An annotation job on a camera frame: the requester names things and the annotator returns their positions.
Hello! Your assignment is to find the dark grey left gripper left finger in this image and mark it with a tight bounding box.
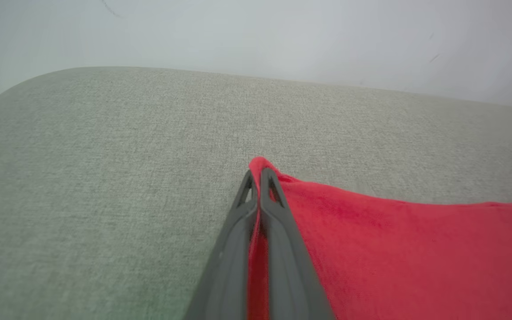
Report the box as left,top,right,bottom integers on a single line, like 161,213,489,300
184,170,259,320

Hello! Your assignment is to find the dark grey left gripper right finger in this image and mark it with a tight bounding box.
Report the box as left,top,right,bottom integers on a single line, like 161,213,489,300
260,168,337,320

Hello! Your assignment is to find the red jersey with white sleeve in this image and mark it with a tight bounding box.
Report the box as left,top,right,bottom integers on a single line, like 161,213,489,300
246,156,512,320

